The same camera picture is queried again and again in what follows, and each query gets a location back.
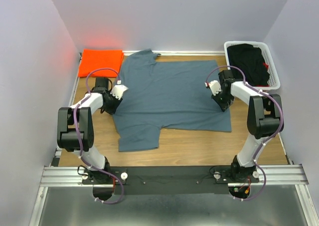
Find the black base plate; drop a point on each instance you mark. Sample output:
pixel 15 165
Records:
pixel 169 180

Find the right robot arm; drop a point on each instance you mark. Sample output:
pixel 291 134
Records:
pixel 264 120

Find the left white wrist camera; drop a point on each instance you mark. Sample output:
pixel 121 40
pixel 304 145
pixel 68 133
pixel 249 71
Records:
pixel 118 91

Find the red garment in basket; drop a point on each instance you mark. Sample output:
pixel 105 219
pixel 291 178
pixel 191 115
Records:
pixel 262 75

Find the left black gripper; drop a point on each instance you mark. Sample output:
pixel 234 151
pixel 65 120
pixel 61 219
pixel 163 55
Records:
pixel 112 110

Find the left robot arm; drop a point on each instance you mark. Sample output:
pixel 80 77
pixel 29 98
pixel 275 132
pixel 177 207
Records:
pixel 75 130

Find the white laundry basket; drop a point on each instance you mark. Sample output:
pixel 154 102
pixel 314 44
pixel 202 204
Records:
pixel 273 82

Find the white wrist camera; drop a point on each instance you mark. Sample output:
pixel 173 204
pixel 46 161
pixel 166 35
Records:
pixel 118 91
pixel 214 87

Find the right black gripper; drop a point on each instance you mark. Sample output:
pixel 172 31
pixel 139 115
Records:
pixel 223 106

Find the aluminium rail frame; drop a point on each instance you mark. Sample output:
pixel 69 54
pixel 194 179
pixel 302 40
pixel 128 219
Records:
pixel 63 200

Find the folded orange t-shirt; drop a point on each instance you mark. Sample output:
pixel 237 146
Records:
pixel 96 59

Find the blue-grey t-shirt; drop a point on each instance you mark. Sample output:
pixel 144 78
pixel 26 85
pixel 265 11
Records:
pixel 165 95

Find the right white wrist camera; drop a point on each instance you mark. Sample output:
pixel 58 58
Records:
pixel 214 87

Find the black t-shirt in basket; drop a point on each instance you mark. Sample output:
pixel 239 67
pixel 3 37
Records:
pixel 247 58

